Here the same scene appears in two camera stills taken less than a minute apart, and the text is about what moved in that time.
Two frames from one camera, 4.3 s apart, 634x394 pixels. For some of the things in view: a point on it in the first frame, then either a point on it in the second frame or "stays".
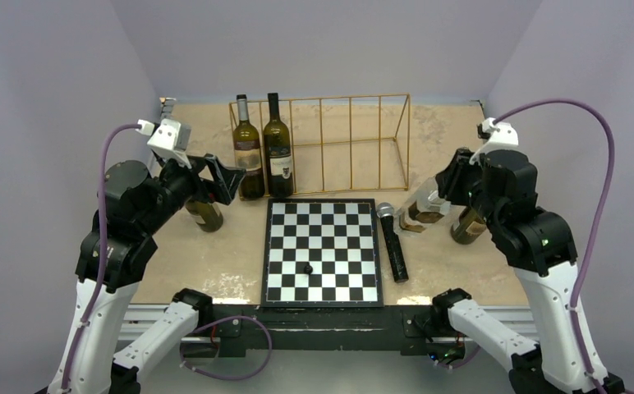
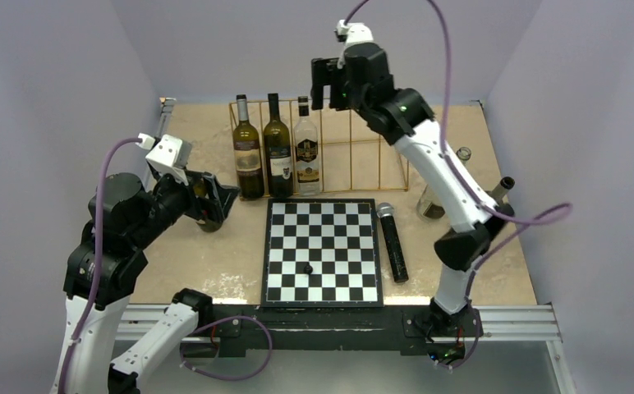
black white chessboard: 339,239 stays
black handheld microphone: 386,211 stays
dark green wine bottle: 277,153 stays
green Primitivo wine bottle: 247,153 stays
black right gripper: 448,178 → 326,71
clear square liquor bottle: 424,208 → 306,151
